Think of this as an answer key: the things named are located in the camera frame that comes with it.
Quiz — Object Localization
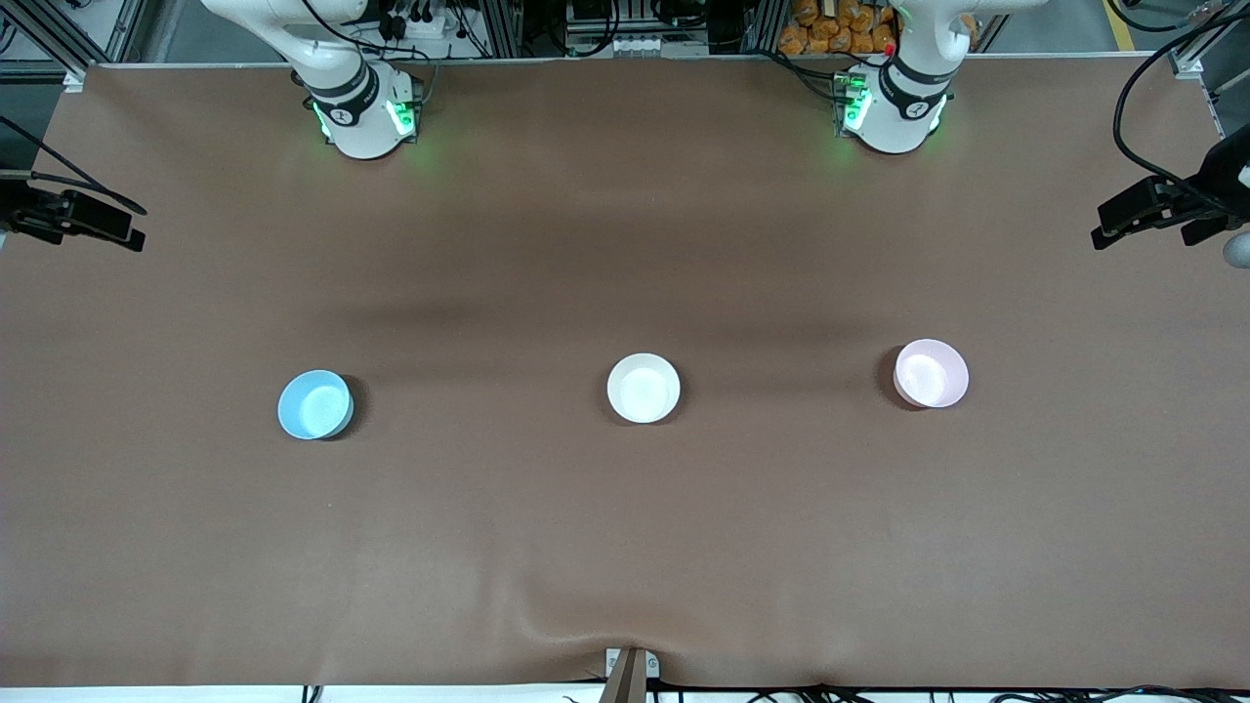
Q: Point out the pink bowl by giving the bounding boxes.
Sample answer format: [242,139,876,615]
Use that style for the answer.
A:
[893,338,971,410]

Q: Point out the blue bowl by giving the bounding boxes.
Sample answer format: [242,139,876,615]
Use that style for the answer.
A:
[277,369,355,441]

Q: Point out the white bowl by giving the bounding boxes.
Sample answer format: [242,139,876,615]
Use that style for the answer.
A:
[606,352,683,425]

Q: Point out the orange netted bag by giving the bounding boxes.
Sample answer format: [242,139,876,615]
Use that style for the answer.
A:
[778,0,899,57]

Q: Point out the white power strip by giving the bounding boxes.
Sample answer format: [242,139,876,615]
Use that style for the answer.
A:
[376,10,462,42]

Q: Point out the brown table mat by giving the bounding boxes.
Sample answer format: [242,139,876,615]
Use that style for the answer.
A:
[0,54,1250,689]

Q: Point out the white terminal block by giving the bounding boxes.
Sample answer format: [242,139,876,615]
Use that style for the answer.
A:
[607,36,711,58]

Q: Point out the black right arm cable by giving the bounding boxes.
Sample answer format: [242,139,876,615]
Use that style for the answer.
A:
[0,115,149,216]

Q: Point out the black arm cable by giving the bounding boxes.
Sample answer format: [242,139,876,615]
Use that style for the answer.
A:
[0,115,149,216]
[1113,5,1250,211]

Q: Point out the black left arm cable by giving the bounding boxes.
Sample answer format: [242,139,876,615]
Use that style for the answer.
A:
[1113,5,1250,211]

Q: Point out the aluminium frame post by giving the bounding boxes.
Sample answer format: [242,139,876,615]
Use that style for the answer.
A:
[0,0,147,94]
[1167,0,1250,108]

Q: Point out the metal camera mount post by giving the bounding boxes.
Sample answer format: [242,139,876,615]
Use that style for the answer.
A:
[604,646,661,703]

